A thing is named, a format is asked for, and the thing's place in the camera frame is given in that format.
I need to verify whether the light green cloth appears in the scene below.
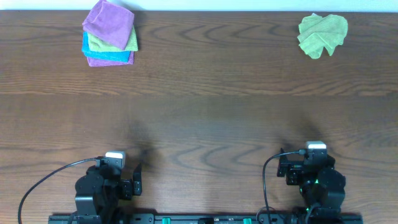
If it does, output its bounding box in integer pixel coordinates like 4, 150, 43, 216
297, 13, 348, 59

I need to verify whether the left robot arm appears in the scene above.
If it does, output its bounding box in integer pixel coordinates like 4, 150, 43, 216
68, 164, 142, 223

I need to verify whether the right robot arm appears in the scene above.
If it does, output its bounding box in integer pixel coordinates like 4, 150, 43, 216
277, 147, 346, 224

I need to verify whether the folded purple bottom cloth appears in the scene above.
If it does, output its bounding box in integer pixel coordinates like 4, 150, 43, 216
87, 52, 134, 67

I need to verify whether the folded purple cloth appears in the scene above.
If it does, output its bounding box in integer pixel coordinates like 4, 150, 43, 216
82, 0, 134, 50
87, 52, 134, 67

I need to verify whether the folded blue stacked cloth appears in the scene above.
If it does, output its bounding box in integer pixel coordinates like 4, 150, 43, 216
81, 32, 131, 63

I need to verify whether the folded green stacked cloth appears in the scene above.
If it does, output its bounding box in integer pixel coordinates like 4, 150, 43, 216
87, 27, 139, 52

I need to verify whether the folded purple top cloth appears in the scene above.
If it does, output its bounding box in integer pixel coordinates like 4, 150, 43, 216
82, 0, 134, 50

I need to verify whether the right black camera cable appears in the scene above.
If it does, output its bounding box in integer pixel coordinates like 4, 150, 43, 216
256, 149, 307, 224

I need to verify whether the black camera cable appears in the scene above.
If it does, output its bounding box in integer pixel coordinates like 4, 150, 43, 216
256, 149, 307, 224
17, 157, 102, 224

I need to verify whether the left black camera cable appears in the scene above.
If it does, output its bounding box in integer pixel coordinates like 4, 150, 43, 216
17, 157, 102, 224

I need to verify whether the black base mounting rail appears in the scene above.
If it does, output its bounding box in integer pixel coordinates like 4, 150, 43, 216
48, 213, 364, 224

